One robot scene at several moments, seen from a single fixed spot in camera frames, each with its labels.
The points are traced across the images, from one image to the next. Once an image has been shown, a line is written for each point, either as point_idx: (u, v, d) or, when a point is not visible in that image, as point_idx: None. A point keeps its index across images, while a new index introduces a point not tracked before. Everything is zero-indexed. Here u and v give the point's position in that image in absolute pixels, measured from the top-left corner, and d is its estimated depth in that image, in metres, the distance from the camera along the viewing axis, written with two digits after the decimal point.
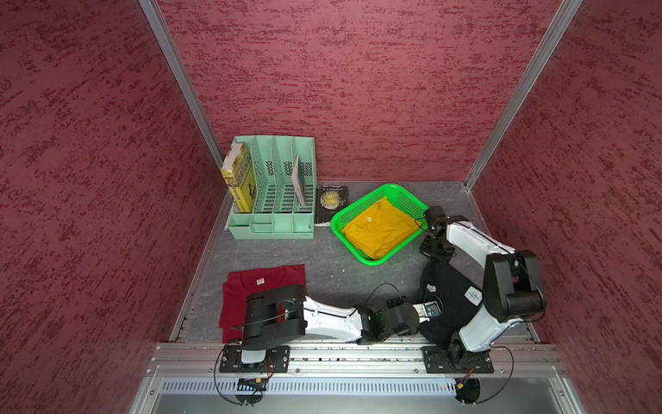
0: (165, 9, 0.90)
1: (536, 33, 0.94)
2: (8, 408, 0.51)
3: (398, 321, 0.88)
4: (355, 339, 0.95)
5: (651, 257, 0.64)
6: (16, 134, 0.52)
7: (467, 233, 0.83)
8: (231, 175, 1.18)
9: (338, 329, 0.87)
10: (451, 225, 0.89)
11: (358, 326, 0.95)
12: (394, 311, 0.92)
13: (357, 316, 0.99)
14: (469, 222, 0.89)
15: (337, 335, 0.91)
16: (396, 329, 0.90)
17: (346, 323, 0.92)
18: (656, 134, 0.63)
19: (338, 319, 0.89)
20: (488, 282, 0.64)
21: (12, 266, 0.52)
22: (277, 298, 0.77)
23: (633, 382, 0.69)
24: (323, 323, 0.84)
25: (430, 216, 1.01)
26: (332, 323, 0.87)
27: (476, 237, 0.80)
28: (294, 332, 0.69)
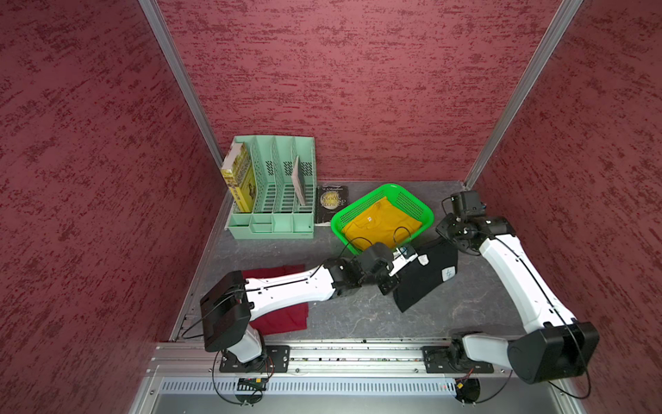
0: (165, 9, 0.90)
1: (536, 33, 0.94)
2: (8, 408, 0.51)
3: (373, 260, 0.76)
4: (329, 296, 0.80)
5: (651, 257, 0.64)
6: (16, 134, 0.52)
7: (513, 268, 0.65)
8: (231, 175, 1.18)
9: (297, 296, 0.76)
10: (490, 241, 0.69)
11: (325, 281, 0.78)
12: (367, 253, 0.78)
13: (321, 270, 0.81)
14: (515, 244, 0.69)
15: (308, 299, 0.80)
16: (374, 268, 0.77)
17: (308, 285, 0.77)
18: (656, 134, 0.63)
19: (292, 287, 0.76)
20: (523, 348, 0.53)
21: (12, 266, 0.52)
22: (220, 291, 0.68)
23: (634, 382, 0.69)
24: (277, 295, 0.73)
25: (464, 208, 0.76)
26: (289, 292, 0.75)
27: (524, 281, 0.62)
28: (236, 317, 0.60)
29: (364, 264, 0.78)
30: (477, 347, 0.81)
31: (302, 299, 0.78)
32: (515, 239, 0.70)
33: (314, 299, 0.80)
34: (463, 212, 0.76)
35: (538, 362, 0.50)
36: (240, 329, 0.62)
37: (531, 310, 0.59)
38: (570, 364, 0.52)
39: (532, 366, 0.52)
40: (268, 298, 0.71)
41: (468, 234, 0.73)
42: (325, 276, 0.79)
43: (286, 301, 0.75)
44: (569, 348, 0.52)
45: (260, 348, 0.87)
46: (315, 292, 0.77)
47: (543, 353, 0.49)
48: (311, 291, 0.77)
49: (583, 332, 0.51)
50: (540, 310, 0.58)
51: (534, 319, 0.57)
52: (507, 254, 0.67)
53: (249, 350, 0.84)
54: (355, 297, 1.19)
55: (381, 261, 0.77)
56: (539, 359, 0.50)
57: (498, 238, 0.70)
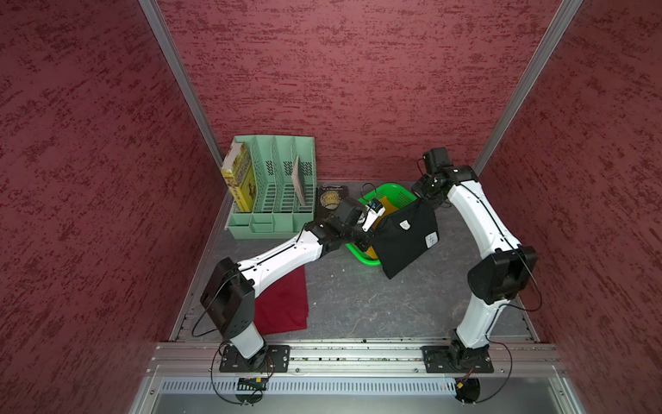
0: (165, 9, 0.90)
1: (536, 33, 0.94)
2: (8, 408, 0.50)
3: (351, 208, 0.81)
4: (319, 253, 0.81)
5: (651, 256, 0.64)
6: (16, 134, 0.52)
7: (473, 209, 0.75)
8: (231, 174, 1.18)
9: (288, 261, 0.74)
10: (455, 187, 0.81)
11: (312, 241, 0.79)
12: (344, 204, 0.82)
13: (307, 235, 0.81)
14: (477, 188, 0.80)
15: (300, 264, 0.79)
16: (352, 217, 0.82)
17: (296, 248, 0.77)
18: (655, 134, 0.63)
19: (280, 254, 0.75)
20: (481, 272, 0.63)
21: (12, 266, 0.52)
22: (214, 284, 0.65)
23: (633, 381, 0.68)
24: (272, 266, 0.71)
25: (434, 162, 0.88)
26: (280, 260, 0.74)
27: (482, 217, 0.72)
28: (242, 295, 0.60)
29: (341, 216, 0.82)
30: (468, 329, 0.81)
31: (294, 265, 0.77)
32: (477, 184, 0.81)
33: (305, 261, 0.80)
34: (434, 166, 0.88)
35: (490, 279, 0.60)
36: (249, 305, 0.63)
37: (486, 241, 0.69)
38: (516, 281, 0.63)
39: (486, 285, 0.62)
40: (265, 271, 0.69)
41: (437, 182, 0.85)
42: (311, 238, 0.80)
43: (280, 269, 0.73)
44: (515, 269, 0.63)
45: (261, 341, 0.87)
46: (308, 250, 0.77)
47: (496, 270, 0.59)
48: (302, 254, 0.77)
49: (527, 254, 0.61)
50: (493, 238, 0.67)
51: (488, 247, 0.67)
52: (470, 199, 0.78)
53: (251, 344, 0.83)
54: (355, 297, 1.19)
55: (356, 210, 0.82)
56: (490, 276, 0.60)
57: (462, 184, 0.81)
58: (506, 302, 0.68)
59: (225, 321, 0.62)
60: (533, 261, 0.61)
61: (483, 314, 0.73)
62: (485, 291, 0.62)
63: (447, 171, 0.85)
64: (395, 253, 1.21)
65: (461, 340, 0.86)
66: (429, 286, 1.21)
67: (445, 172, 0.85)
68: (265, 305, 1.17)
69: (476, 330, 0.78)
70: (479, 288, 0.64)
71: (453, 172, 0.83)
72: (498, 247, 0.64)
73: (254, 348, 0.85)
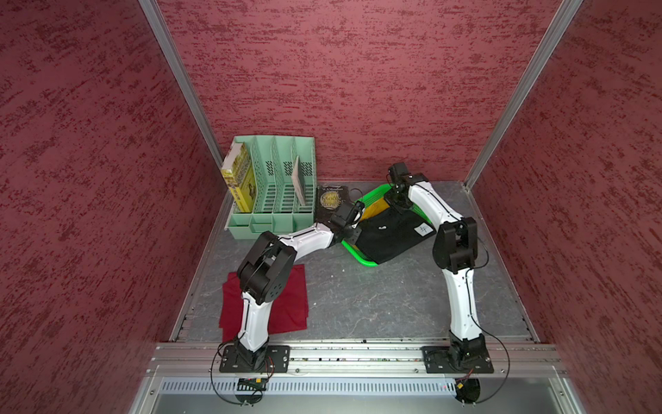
0: (165, 9, 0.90)
1: (536, 33, 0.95)
2: (8, 408, 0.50)
3: (350, 207, 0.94)
4: (329, 240, 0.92)
5: (651, 256, 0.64)
6: (16, 134, 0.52)
7: (425, 198, 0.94)
8: (231, 175, 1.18)
9: (312, 242, 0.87)
10: (414, 185, 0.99)
11: (327, 228, 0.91)
12: (345, 204, 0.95)
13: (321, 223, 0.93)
14: (427, 185, 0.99)
15: (316, 247, 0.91)
16: (352, 215, 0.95)
17: (316, 230, 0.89)
18: (655, 134, 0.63)
19: (306, 235, 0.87)
20: (438, 243, 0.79)
21: (12, 266, 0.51)
22: (256, 253, 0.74)
23: (633, 381, 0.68)
24: (302, 241, 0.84)
25: (395, 172, 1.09)
26: (308, 237, 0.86)
27: (434, 207, 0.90)
28: (288, 255, 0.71)
29: (341, 215, 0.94)
30: (455, 317, 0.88)
31: (312, 247, 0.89)
32: (428, 183, 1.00)
33: (321, 245, 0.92)
34: (396, 176, 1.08)
35: (446, 246, 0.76)
36: (289, 268, 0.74)
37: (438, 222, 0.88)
38: (470, 248, 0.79)
39: (443, 252, 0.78)
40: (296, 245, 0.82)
41: (398, 188, 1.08)
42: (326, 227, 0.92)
43: (306, 247, 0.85)
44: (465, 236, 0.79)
45: (267, 334, 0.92)
46: (327, 234, 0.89)
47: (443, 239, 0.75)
48: (321, 236, 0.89)
49: (468, 223, 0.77)
50: (443, 216, 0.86)
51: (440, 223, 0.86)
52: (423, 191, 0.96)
53: (261, 331, 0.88)
54: (355, 297, 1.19)
55: (354, 209, 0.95)
56: (445, 244, 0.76)
57: (418, 185, 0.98)
58: (468, 269, 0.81)
59: (267, 283, 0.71)
60: (473, 228, 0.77)
61: (456, 289, 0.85)
62: (445, 256, 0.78)
63: (404, 178, 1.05)
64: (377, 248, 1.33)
65: (457, 335, 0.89)
66: (429, 287, 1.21)
67: (403, 179, 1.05)
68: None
69: (459, 314, 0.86)
70: (441, 257, 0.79)
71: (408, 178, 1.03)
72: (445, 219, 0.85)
73: (263, 338, 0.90)
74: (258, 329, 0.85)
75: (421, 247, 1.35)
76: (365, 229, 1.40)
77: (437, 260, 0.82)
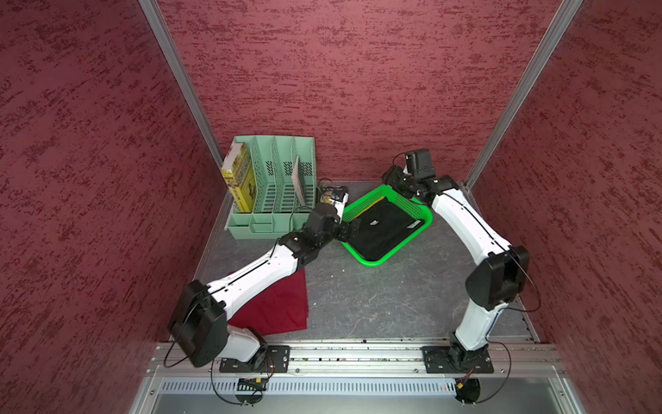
0: (165, 9, 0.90)
1: (536, 33, 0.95)
2: (8, 408, 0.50)
3: (320, 216, 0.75)
4: (295, 266, 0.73)
5: (651, 256, 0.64)
6: (16, 134, 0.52)
7: (459, 216, 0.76)
8: (231, 175, 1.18)
9: (265, 279, 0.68)
10: (440, 195, 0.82)
11: (286, 255, 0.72)
12: (313, 214, 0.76)
13: (280, 248, 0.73)
14: (460, 198, 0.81)
15: (277, 279, 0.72)
16: (324, 225, 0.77)
17: (270, 265, 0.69)
18: (655, 134, 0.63)
19: (256, 272, 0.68)
20: (477, 279, 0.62)
21: (12, 266, 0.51)
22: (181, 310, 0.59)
23: (633, 381, 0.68)
24: (246, 285, 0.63)
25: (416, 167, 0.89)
26: (254, 279, 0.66)
27: (471, 224, 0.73)
28: (210, 320, 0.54)
29: (312, 227, 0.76)
30: (467, 329, 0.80)
31: (271, 281, 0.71)
32: (459, 191, 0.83)
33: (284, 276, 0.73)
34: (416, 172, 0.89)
35: (491, 285, 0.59)
36: (221, 329, 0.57)
37: (477, 247, 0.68)
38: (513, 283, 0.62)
39: (483, 291, 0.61)
40: (237, 291, 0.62)
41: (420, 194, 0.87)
42: (286, 252, 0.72)
43: (256, 288, 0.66)
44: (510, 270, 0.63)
45: (255, 342, 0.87)
46: (286, 264, 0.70)
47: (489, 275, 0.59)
48: (276, 270, 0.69)
49: (519, 254, 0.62)
50: (484, 242, 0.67)
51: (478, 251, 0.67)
52: (453, 204, 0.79)
53: (243, 351, 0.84)
54: (355, 297, 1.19)
55: (327, 216, 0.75)
56: (489, 281, 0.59)
57: (444, 192, 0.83)
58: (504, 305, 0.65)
59: (194, 349, 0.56)
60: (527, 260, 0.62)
61: (483, 318, 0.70)
62: (483, 296, 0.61)
63: (428, 182, 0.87)
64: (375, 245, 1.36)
65: (462, 341, 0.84)
66: (429, 287, 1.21)
67: (426, 183, 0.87)
68: (267, 305, 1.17)
69: (473, 332, 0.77)
70: (477, 295, 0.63)
71: (433, 182, 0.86)
72: (490, 250, 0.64)
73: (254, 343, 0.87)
74: (234, 353, 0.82)
75: (421, 247, 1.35)
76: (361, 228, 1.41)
77: (470, 298, 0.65)
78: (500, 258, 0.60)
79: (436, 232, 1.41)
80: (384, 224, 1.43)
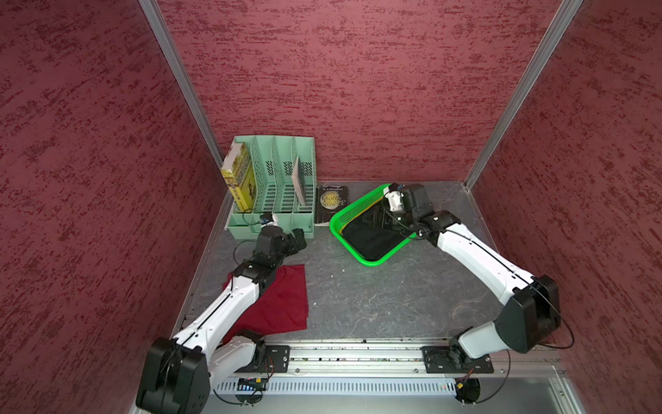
0: (165, 9, 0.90)
1: (536, 33, 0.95)
2: (8, 408, 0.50)
3: (268, 238, 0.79)
4: (259, 291, 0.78)
5: (651, 257, 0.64)
6: (16, 134, 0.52)
7: (471, 252, 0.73)
8: (231, 175, 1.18)
9: (232, 313, 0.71)
10: (442, 234, 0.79)
11: (246, 285, 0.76)
12: (261, 239, 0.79)
13: (239, 279, 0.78)
14: (464, 230, 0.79)
15: (243, 309, 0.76)
16: (274, 245, 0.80)
17: (234, 297, 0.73)
18: (656, 134, 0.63)
19: (221, 308, 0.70)
20: (509, 321, 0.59)
21: (12, 266, 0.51)
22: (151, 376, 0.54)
23: (633, 381, 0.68)
24: (215, 323, 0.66)
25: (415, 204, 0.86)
26: (222, 316, 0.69)
27: (484, 259, 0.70)
28: (191, 366, 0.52)
29: (263, 250, 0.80)
30: (473, 341, 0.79)
31: (238, 313, 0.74)
32: (462, 225, 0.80)
33: (249, 304, 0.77)
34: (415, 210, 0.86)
35: (525, 326, 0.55)
36: (202, 374, 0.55)
37: (499, 283, 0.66)
38: (549, 320, 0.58)
39: (519, 335, 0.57)
40: (208, 331, 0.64)
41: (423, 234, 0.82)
42: (245, 281, 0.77)
43: (226, 323, 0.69)
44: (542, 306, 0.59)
45: (246, 345, 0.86)
46: (248, 292, 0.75)
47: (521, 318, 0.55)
48: (241, 300, 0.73)
49: (546, 286, 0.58)
50: (505, 279, 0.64)
51: (503, 289, 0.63)
52: (461, 240, 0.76)
53: (240, 357, 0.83)
54: (355, 297, 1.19)
55: (276, 237, 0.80)
56: (521, 322, 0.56)
57: (448, 228, 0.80)
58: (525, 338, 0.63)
59: (177, 407, 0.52)
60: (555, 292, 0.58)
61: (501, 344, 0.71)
62: (521, 340, 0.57)
63: (429, 219, 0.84)
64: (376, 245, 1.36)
65: (465, 350, 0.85)
66: (429, 287, 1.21)
67: (427, 222, 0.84)
68: (266, 305, 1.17)
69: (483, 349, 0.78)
70: (515, 340, 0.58)
71: (433, 220, 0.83)
72: (515, 286, 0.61)
73: (248, 350, 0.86)
74: (234, 365, 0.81)
75: (421, 247, 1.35)
76: (360, 228, 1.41)
77: (508, 341, 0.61)
78: (525, 295, 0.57)
79: None
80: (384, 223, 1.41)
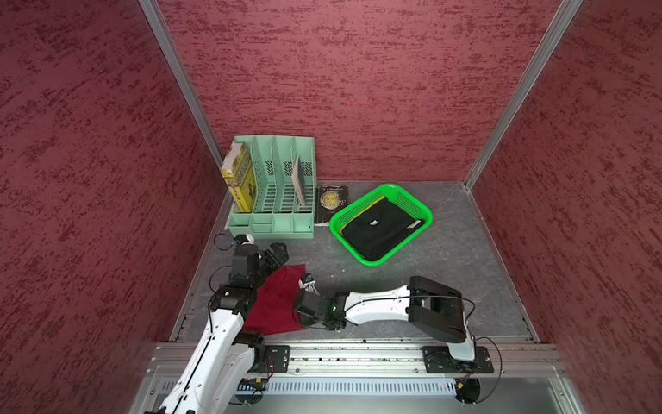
0: (165, 9, 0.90)
1: (536, 33, 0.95)
2: (8, 408, 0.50)
3: (243, 257, 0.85)
4: (240, 318, 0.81)
5: (651, 257, 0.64)
6: (16, 134, 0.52)
7: (365, 310, 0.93)
8: (231, 175, 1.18)
9: (217, 355, 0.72)
10: (345, 314, 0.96)
11: (227, 318, 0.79)
12: (239, 260, 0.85)
13: (217, 314, 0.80)
14: (353, 298, 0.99)
15: (230, 342, 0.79)
16: (249, 265, 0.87)
17: (216, 338, 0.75)
18: (655, 134, 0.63)
19: (206, 354, 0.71)
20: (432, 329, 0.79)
21: (12, 266, 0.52)
22: None
23: (633, 382, 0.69)
24: (202, 378, 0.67)
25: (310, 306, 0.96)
26: (208, 365, 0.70)
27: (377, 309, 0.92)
28: None
29: (240, 272, 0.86)
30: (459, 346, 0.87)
31: (226, 350, 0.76)
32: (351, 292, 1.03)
33: (234, 336, 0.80)
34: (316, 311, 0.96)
35: (437, 323, 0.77)
36: None
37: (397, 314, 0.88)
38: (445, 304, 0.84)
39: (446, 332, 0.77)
40: (197, 389, 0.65)
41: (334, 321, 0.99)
42: (225, 315, 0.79)
43: (215, 367, 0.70)
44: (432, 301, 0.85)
45: (246, 350, 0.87)
46: (229, 324, 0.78)
47: (427, 321, 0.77)
48: (225, 337, 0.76)
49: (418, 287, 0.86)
50: (397, 307, 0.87)
51: (401, 313, 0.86)
52: (357, 307, 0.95)
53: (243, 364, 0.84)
54: None
55: (251, 255, 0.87)
56: (435, 321, 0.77)
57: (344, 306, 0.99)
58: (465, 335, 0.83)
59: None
60: (426, 284, 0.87)
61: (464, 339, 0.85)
62: (451, 333, 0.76)
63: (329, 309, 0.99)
64: (375, 244, 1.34)
65: (463, 358, 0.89)
66: None
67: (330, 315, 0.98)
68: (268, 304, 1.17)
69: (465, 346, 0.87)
70: (449, 334, 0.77)
71: (333, 310, 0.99)
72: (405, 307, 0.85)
73: (245, 360, 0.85)
74: (239, 375, 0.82)
75: (421, 247, 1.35)
76: (360, 228, 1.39)
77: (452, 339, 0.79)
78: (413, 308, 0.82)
79: (436, 232, 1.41)
80: (384, 223, 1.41)
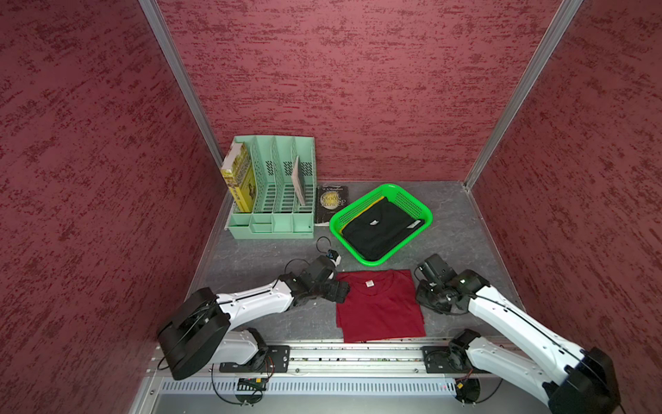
0: (165, 9, 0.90)
1: (536, 33, 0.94)
2: (8, 408, 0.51)
3: (321, 266, 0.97)
4: (288, 304, 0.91)
5: (651, 257, 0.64)
6: (16, 134, 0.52)
7: (508, 321, 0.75)
8: (231, 175, 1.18)
9: (263, 305, 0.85)
10: (474, 298, 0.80)
11: (285, 291, 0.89)
12: (316, 263, 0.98)
13: (281, 284, 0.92)
14: (494, 293, 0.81)
15: (271, 309, 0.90)
16: (321, 276, 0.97)
17: (271, 294, 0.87)
18: (656, 134, 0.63)
19: (259, 297, 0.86)
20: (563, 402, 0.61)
21: (12, 266, 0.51)
22: (184, 315, 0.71)
23: (633, 382, 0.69)
24: (246, 308, 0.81)
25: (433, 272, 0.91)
26: (255, 304, 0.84)
27: (524, 331, 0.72)
28: (215, 328, 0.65)
29: (311, 272, 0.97)
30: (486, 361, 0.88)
31: (267, 309, 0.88)
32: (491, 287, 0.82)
33: (278, 308, 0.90)
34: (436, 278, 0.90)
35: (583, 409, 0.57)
36: (214, 342, 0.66)
37: (546, 359, 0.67)
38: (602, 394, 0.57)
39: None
40: (240, 309, 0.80)
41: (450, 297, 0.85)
42: (285, 288, 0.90)
43: (253, 311, 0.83)
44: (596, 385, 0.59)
45: (254, 346, 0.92)
46: (280, 299, 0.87)
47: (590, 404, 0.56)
48: (276, 301, 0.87)
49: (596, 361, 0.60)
50: (553, 354, 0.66)
51: (553, 366, 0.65)
52: (496, 307, 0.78)
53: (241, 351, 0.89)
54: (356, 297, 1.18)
55: (327, 268, 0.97)
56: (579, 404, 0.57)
57: (479, 294, 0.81)
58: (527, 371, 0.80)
59: (184, 357, 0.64)
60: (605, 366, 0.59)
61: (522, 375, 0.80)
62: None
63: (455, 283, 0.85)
64: (374, 244, 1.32)
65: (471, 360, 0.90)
66: None
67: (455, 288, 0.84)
68: (383, 309, 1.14)
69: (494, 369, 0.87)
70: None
71: (459, 284, 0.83)
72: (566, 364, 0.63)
73: (246, 349, 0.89)
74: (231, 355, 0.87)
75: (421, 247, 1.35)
76: (360, 228, 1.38)
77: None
78: (579, 375, 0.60)
79: (436, 232, 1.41)
80: (384, 223, 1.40)
